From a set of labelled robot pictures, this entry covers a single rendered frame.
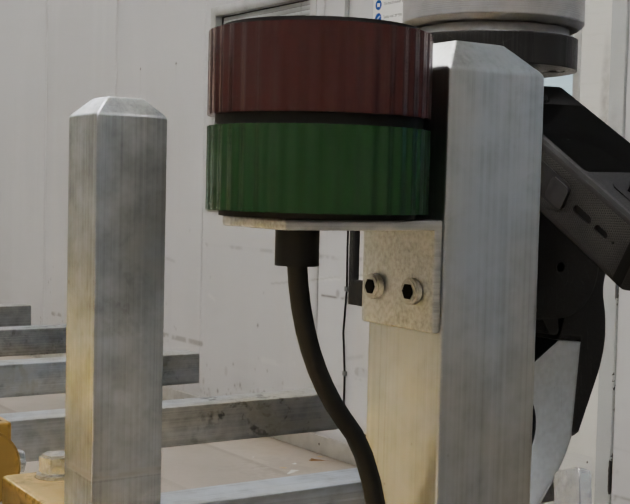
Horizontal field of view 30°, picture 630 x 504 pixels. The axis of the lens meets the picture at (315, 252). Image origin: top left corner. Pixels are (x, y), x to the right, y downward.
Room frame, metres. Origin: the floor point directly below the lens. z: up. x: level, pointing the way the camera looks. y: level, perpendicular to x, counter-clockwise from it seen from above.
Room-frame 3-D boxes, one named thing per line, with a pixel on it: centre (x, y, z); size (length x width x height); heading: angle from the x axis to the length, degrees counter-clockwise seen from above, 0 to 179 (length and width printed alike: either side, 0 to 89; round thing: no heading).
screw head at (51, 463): (0.62, 0.13, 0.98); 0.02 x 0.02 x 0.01
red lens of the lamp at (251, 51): (0.32, 0.00, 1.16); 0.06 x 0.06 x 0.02
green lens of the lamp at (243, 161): (0.32, 0.00, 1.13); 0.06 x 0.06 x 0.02
